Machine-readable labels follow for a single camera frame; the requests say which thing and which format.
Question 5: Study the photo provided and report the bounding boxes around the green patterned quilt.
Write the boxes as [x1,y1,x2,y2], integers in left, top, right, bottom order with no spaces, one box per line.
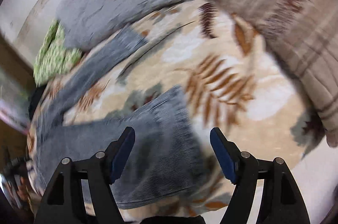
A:
[33,20,83,86]

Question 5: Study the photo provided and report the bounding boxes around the striped floral beige pillow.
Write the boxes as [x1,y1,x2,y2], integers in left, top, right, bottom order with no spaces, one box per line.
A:
[214,0,337,147]

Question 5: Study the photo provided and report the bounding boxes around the leaf pattern fleece blanket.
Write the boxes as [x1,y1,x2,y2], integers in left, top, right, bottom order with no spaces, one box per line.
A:
[29,0,324,221]

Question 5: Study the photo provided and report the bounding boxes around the grey denim pants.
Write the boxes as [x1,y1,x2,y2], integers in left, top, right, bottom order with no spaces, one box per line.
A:
[32,27,209,209]

